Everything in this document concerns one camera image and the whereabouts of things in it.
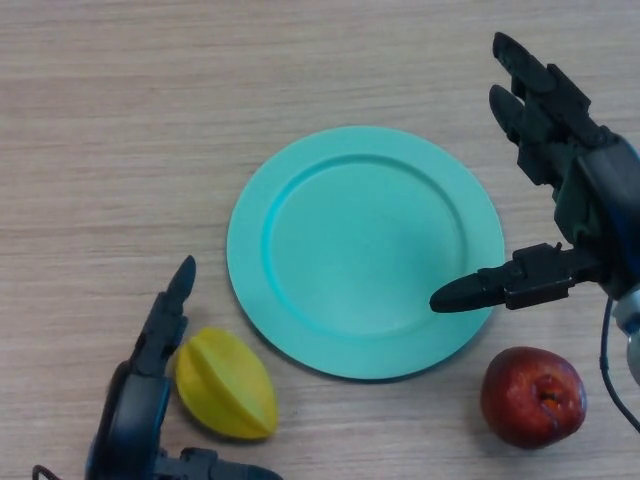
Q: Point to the green round plate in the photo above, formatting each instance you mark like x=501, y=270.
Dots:
x=365, y=252

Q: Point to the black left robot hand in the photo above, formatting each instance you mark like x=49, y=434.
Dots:
x=132, y=420

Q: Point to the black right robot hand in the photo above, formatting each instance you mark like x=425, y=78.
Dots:
x=605, y=200

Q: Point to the yellow starfruit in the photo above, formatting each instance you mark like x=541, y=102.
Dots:
x=227, y=387

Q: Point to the red apple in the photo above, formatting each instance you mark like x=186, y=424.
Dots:
x=527, y=397

